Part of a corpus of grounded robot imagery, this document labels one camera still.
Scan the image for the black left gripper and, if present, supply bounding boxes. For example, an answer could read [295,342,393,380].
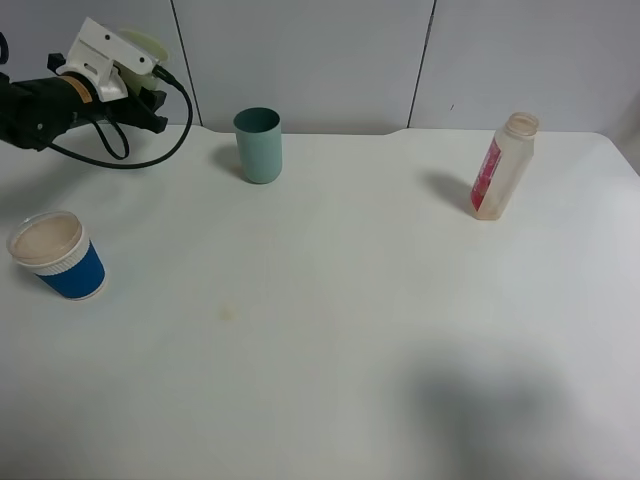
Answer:
[45,53,168,134]

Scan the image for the teal plastic cup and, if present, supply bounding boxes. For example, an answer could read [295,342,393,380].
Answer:
[233,107,283,184]

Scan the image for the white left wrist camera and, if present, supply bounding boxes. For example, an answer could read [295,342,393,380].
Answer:
[66,17,163,87]

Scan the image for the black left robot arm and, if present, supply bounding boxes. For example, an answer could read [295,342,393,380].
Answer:
[1,53,168,160]

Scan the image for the black left camera cable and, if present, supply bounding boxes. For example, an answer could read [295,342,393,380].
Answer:
[47,65,195,171]

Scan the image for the clear bottle with pink label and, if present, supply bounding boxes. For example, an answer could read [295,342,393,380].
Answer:
[470,112,539,220]

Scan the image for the pale yellow plastic cup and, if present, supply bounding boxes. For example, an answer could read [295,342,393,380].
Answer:
[117,27,171,96]

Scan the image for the blue paper cup with lid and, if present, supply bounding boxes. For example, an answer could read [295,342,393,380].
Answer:
[6,211,106,300]

